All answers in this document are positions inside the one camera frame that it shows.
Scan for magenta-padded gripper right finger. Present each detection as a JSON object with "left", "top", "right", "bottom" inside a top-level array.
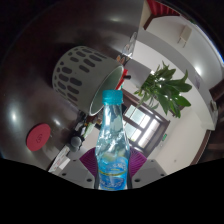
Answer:
[{"left": 127, "top": 146, "right": 168, "bottom": 190}]

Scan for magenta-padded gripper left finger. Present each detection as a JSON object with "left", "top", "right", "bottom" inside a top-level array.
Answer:
[{"left": 58, "top": 147, "right": 98, "bottom": 190}]

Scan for clear water bottle teal cap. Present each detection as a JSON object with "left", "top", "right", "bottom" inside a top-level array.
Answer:
[{"left": 94, "top": 89, "right": 132, "bottom": 192}]

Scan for grey round balls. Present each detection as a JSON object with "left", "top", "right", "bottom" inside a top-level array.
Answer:
[{"left": 69, "top": 134, "right": 84, "bottom": 149}]

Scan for dark wooden glazed door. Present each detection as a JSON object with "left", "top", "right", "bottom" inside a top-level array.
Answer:
[{"left": 121, "top": 88, "right": 172, "bottom": 158}]

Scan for flat round red coaster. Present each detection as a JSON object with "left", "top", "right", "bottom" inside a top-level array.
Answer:
[{"left": 25, "top": 123, "right": 52, "bottom": 153}]

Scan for small potted plant white pot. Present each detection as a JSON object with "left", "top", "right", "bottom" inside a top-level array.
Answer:
[{"left": 133, "top": 60, "right": 194, "bottom": 119}]

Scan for red plastic box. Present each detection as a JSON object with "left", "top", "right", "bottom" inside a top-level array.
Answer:
[{"left": 116, "top": 68, "right": 132, "bottom": 89}]

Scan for red carpeted staircase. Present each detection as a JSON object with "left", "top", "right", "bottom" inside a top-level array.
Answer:
[{"left": 143, "top": 0, "right": 181, "bottom": 31}]

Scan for white wall radiator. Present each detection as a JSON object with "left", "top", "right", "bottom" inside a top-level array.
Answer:
[{"left": 178, "top": 24, "right": 194, "bottom": 46}]

